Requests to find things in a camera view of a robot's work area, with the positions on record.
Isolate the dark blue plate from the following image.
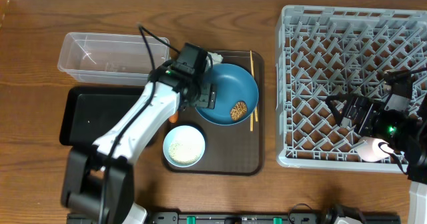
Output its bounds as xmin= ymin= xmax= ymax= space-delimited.
xmin=196 ymin=63 xmax=260 ymax=126

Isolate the brown round bread piece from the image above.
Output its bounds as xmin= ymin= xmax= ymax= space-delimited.
xmin=230 ymin=101 xmax=248 ymax=121

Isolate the light blue rice bowl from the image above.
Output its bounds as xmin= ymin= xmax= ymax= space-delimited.
xmin=162 ymin=125 xmax=207 ymax=169

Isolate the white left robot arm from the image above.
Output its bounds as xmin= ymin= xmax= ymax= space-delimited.
xmin=61 ymin=43 xmax=216 ymax=223

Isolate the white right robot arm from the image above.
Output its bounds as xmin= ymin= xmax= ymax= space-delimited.
xmin=325 ymin=67 xmax=426 ymax=223

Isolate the grey dishwasher rack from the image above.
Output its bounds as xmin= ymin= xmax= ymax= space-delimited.
xmin=275 ymin=5 xmax=426 ymax=173

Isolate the black waste tray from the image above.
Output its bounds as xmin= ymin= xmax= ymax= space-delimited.
xmin=59 ymin=86 xmax=143 ymax=148

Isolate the orange carrot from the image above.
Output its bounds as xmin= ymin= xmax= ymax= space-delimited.
xmin=168 ymin=112 xmax=178 ymax=123

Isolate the brown serving tray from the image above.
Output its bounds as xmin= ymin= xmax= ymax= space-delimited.
xmin=163 ymin=51 xmax=264 ymax=176

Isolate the wooden chopstick left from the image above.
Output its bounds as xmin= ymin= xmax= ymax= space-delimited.
xmin=250 ymin=50 xmax=254 ymax=132

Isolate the wooden chopstick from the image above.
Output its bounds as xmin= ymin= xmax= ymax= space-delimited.
xmin=250 ymin=50 xmax=254 ymax=132
xmin=250 ymin=50 xmax=259 ymax=123

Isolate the wooden chopstick right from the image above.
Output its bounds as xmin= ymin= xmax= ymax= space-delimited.
xmin=250 ymin=50 xmax=259 ymax=123

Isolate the clear plastic bin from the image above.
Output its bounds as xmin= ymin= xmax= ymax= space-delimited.
xmin=57 ymin=32 xmax=169 ymax=86

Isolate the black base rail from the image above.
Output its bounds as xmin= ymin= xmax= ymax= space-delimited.
xmin=66 ymin=203 xmax=401 ymax=224

